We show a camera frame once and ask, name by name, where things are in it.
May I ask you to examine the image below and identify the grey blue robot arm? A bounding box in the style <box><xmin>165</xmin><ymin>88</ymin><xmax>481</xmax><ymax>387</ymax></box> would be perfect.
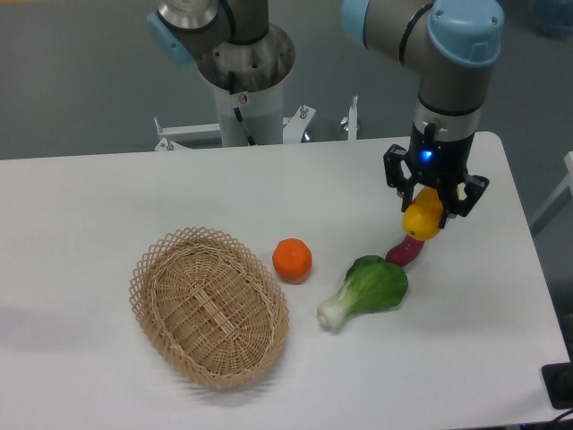
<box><xmin>146</xmin><ymin>1</ymin><xmax>504</xmax><ymax>223</ymax></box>

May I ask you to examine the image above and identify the black cable on pedestal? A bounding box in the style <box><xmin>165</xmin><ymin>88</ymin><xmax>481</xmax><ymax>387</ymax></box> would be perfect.
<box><xmin>227</xmin><ymin>71</ymin><xmax>258</xmax><ymax>147</ymax></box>

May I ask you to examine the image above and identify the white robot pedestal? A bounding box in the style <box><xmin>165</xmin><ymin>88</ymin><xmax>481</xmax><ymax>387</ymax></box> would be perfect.
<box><xmin>212</xmin><ymin>84</ymin><xmax>283</xmax><ymax>147</ymax></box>

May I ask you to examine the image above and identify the white metal base frame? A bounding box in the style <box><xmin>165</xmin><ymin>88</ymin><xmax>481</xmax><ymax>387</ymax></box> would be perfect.
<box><xmin>152</xmin><ymin>95</ymin><xmax>363</xmax><ymax>152</ymax></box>

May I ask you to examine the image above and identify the orange persimmon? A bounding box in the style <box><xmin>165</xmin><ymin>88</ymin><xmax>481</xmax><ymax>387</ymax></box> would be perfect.
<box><xmin>272</xmin><ymin>237</ymin><xmax>312</xmax><ymax>285</ymax></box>

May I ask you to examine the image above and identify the black device at edge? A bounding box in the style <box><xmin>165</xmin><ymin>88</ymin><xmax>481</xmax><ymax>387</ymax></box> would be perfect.
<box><xmin>541</xmin><ymin>362</ymin><xmax>572</xmax><ymax>409</ymax></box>

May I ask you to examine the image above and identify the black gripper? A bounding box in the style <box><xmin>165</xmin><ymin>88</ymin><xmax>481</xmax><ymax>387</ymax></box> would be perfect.
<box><xmin>383</xmin><ymin>125</ymin><xmax>490</xmax><ymax>228</ymax></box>

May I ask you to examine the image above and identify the woven wicker basket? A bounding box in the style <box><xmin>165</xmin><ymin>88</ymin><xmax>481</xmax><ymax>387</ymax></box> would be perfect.
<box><xmin>129</xmin><ymin>227</ymin><xmax>289</xmax><ymax>389</ymax></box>

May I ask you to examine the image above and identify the green bok choy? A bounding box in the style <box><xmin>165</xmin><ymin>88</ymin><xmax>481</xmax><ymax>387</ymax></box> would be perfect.
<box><xmin>317</xmin><ymin>255</ymin><xmax>409</xmax><ymax>330</ymax></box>

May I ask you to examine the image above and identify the purple sweet potato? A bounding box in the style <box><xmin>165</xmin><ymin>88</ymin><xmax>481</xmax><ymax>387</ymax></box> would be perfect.
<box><xmin>384</xmin><ymin>236</ymin><xmax>425</xmax><ymax>268</ymax></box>

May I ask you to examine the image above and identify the white frame at right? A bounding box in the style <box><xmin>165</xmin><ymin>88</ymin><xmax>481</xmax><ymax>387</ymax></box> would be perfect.
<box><xmin>529</xmin><ymin>151</ymin><xmax>572</xmax><ymax>237</ymax></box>

